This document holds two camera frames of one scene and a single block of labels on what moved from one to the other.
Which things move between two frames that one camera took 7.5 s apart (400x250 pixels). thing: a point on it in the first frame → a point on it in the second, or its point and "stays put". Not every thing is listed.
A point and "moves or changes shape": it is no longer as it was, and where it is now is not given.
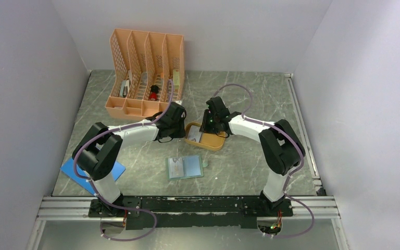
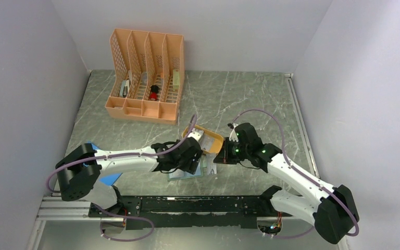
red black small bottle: x=153 y=95 stays put
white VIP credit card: x=175 y=166 moves or changes shape
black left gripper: x=180 y=134 → x=191 y=165
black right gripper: x=205 y=127 → x=224 y=157
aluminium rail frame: x=322 y=205 stays put
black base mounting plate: x=190 y=213 stays put
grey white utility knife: x=125 y=88 stays put
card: x=195 y=135 moves or changes shape
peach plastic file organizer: x=145 y=63 stays put
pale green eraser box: x=176 y=79 stays put
